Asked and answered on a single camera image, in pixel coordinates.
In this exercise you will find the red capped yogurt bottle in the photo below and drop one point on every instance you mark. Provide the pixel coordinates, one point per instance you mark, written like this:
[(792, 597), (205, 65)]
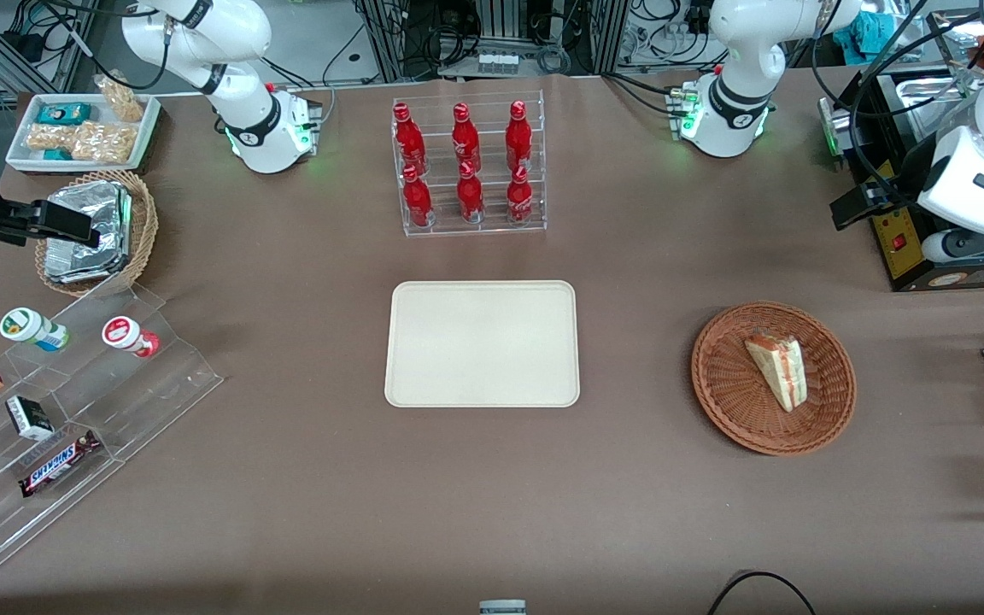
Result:
[(126, 335)]

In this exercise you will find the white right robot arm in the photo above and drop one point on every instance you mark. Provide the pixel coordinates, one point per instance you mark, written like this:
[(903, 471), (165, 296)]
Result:
[(244, 128)]

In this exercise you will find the snickers chocolate bar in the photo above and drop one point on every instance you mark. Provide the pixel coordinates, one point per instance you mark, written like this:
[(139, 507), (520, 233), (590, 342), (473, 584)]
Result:
[(59, 464)]

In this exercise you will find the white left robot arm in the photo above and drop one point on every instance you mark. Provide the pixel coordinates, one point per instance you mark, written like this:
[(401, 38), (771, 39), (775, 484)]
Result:
[(735, 102)]

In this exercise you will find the foil wrapped package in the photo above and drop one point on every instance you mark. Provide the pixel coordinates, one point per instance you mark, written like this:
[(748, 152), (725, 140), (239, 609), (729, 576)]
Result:
[(73, 272), (86, 201)]

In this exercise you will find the teal cloth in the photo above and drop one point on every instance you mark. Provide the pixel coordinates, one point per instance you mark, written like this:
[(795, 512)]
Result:
[(868, 34)]

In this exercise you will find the teal snack box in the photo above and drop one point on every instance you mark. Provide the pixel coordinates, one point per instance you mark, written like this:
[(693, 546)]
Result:
[(63, 114)]

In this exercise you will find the triangular sandwich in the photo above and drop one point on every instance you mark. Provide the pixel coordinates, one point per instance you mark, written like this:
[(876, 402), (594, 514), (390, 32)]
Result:
[(781, 367)]

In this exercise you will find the white rectangular snack tray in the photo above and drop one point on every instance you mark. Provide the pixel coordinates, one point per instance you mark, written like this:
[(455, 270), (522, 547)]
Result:
[(22, 158)]

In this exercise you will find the cream plastic tray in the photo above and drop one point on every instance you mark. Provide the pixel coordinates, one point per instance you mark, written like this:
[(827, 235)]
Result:
[(482, 346)]

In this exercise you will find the clear acrylic bottle rack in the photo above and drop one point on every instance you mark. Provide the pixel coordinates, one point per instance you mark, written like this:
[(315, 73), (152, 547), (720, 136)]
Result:
[(445, 227)]

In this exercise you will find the green capped yogurt bottle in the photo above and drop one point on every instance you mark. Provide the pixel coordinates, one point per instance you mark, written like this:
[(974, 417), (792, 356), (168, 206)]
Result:
[(31, 329)]

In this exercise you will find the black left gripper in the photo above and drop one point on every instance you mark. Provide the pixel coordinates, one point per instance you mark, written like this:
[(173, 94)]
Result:
[(913, 167)]

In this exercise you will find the white connector block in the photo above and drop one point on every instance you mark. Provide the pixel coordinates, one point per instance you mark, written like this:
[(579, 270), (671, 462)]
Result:
[(496, 64)]

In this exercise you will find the small black white box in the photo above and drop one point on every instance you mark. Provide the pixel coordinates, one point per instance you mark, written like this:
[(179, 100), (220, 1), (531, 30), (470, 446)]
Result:
[(29, 418)]

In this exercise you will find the grey device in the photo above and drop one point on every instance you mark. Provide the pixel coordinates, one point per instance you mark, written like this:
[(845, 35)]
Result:
[(502, 608)]

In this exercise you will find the brown round wicker basket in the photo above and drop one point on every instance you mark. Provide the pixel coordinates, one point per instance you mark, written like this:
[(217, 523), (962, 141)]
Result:
[(731, 401)]

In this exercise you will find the small teal packet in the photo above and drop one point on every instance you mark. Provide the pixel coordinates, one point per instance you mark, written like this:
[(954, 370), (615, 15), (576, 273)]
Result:
[(56, 155)]

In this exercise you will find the clear acrylic stepped shelf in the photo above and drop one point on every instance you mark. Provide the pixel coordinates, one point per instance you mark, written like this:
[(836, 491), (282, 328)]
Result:
[(150, 401)]

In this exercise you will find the clear bag of puffed snacks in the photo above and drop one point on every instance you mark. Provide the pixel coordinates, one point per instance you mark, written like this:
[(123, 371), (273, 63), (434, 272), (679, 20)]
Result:
[(48, 137), (105, 143), (123, 101)]

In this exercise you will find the red cola bottle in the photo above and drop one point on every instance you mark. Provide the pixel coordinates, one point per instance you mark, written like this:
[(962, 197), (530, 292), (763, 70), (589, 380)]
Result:
[(417, 201), (470, 195), (519, 196), (407, 137), (465, 137), (518, 135)]

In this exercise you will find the light tan wicker basket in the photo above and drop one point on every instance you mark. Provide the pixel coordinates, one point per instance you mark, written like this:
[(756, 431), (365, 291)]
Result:
[(143, 231)]

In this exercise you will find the black food warmer cabinet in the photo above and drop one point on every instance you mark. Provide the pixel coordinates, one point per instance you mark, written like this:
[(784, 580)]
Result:
[(910, 256)]

